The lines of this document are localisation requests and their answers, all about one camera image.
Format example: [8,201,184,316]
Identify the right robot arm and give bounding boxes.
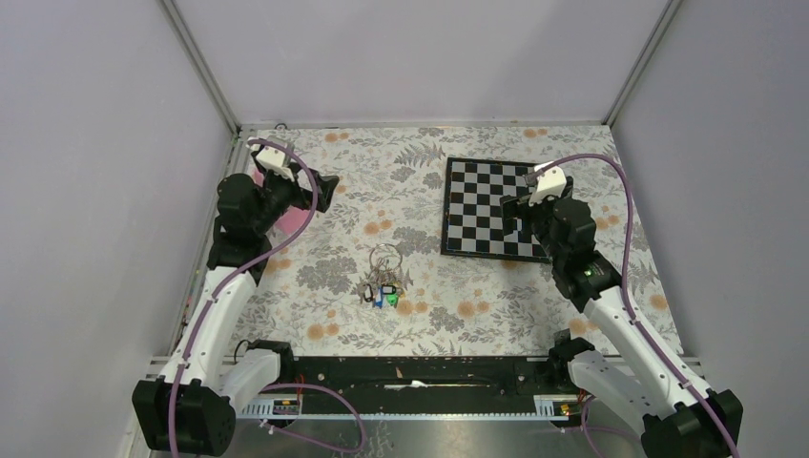
[501,178,743,457]

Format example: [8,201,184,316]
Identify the floral table mat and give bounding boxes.
[225,125,685,358]

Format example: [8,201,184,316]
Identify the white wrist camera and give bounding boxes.
[524,162,567,206]
[250,144,294,180]

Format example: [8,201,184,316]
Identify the white cable duct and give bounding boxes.
[237,390,574,422]

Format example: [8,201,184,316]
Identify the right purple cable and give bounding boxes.
[537,153,742,458]

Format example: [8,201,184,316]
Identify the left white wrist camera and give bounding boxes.
[250,144,294,180]

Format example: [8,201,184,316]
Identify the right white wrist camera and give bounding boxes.
[524,162,567,206]

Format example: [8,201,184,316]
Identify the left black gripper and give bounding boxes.
[253,161,338,234]

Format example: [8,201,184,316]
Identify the pink box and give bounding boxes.
[254,167,309,235]

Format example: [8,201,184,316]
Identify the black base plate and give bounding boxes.
[256,356,589,416]

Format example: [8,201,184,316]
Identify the black white chessboard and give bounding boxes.
[440,157,550,264]

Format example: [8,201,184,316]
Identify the keyring with coloured keys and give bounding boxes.
[356,243,405,309]

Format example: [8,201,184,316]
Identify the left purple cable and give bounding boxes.
[167,137,368,458]

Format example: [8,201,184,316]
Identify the purple cable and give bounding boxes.
[537,153,742,458]
[167,137,368,458]

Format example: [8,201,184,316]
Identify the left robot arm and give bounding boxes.
[132,170,340,457]

